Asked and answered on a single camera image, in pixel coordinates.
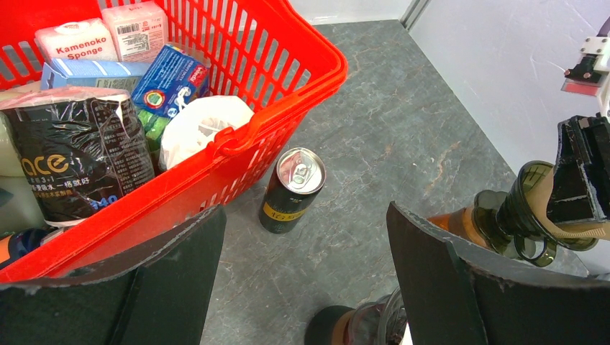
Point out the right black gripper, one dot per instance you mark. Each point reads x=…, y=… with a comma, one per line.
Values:
x=584, y=136

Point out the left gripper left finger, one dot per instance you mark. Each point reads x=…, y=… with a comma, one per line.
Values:
x=157, y=292

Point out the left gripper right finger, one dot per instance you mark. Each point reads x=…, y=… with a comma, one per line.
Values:
x=456, y=292

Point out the clear grey glass dripper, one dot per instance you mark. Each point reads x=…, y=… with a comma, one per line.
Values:
x=381, y=322

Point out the dark green dripper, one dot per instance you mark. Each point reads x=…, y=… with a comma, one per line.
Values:
x=507, y=225

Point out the brown paper coffee filter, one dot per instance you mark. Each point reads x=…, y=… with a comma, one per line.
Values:
x=566, y=216

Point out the red black coffee server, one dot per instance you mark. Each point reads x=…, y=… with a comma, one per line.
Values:
x=340, y=324

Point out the amber glass beaker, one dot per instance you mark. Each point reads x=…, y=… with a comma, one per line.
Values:
x=461, y=224

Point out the pale green plastic bottle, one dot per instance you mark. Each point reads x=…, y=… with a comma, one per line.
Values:
x=19, y=209

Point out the black plastic-wrapped package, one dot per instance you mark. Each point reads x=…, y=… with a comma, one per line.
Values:
x=81, y=149

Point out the white item in basket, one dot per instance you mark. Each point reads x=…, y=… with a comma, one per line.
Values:
x=197, y=125

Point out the black yellow drink can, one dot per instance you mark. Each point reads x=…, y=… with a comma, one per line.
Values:
x=297, y=178

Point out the blue detergent box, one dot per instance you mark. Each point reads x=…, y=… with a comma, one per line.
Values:
x=171, y=82

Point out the light blue packet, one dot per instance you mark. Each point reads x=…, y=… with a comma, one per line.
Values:
x=92, y=73

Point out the red plastic shopping basket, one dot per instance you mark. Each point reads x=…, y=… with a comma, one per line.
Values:
x=262, y=51

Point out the pink sponge box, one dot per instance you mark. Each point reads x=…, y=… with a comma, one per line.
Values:
x=84, y=40

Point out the white pink small box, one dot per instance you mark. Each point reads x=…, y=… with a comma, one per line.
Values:
x=139, y=31

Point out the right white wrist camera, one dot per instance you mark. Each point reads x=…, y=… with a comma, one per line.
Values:
x=590, y=76

